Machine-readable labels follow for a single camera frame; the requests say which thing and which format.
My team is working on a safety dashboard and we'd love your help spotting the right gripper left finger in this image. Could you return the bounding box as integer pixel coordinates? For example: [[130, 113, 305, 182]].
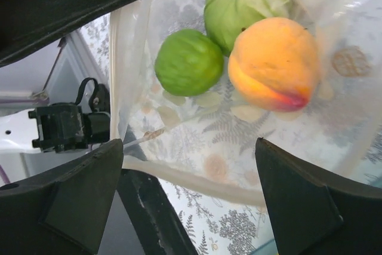
[[1, 139, 123, 254]]

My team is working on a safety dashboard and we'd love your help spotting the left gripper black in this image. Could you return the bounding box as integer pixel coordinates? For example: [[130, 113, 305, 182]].
[[28, 77, 110, 152]]

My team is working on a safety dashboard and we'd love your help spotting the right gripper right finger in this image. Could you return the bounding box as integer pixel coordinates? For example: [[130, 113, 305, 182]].
[[255, 138, 381, 254]]

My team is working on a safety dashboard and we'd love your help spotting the light green bumpy fruit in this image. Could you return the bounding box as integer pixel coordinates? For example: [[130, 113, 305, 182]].
[[154, 29, 224, 97]]

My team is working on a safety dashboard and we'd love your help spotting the orange peach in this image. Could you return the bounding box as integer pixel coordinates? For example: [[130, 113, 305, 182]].
[[227, 17, 321, 112]]

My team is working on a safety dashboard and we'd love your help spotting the clear zip top bag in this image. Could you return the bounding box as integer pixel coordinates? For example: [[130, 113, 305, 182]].
[[109, 0, 381, 206]]

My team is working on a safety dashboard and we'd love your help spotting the green cabbage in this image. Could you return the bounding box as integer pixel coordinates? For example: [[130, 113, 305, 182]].
[[204, 0, 292, 56]]

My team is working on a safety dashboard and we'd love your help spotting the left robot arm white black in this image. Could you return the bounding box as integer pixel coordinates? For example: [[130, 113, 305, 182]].
[[1, 0, 196, 254]]

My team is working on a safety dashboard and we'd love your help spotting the floral table mat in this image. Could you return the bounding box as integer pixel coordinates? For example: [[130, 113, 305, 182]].
[[80, 13, 382, 255]]

